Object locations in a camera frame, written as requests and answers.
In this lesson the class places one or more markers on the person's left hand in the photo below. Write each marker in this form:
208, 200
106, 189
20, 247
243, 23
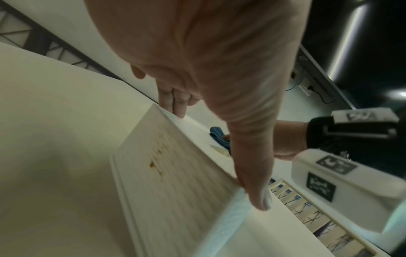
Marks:
206, 50

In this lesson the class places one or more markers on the person's right hand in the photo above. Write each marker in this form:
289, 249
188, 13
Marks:
290, 139

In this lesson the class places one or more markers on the blue cleaning cloth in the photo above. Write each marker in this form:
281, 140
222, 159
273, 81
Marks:
219, 135

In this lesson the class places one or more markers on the white tissue box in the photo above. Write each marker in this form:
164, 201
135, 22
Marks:
177, 188

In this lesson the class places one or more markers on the black right wristband with markers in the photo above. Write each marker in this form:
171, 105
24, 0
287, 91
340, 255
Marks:
320, 135

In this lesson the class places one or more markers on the cream slatted chair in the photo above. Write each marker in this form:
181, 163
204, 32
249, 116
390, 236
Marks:
304, 208

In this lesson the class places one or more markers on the white wall socket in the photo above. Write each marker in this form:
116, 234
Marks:
305, 86

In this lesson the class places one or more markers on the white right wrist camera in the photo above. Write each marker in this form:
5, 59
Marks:
358, 190

